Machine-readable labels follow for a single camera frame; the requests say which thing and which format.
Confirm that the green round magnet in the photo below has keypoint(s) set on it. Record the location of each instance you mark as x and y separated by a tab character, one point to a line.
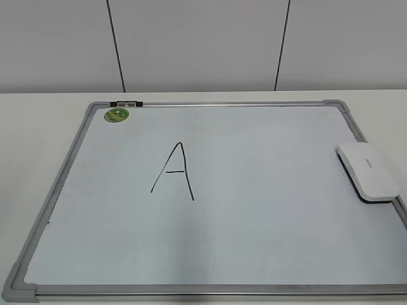
116	115

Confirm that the black silver board clip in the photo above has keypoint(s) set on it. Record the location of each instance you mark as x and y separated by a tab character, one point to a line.
126	103

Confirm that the white magnetic whiteboard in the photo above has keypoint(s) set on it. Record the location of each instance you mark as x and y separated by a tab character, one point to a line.
211	201

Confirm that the white whiteboard eraser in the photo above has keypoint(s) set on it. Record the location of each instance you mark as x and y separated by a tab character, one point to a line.
368	172

